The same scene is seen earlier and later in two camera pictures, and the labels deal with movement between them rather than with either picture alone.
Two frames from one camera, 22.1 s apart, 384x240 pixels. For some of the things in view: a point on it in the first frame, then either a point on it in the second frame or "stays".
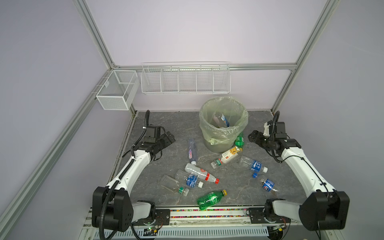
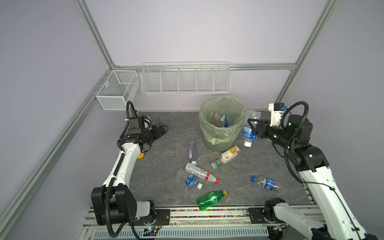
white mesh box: [119, 90] stays
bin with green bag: [221, 139] stays
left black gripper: [167, 142] → [158, 133]
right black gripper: [254, 133] → [263, 126]
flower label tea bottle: [228, 155] stays
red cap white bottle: [201, 172] stays
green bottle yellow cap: [208, 199] stays
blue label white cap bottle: [191, 179] stays
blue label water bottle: [253, 165] → [248, 133]
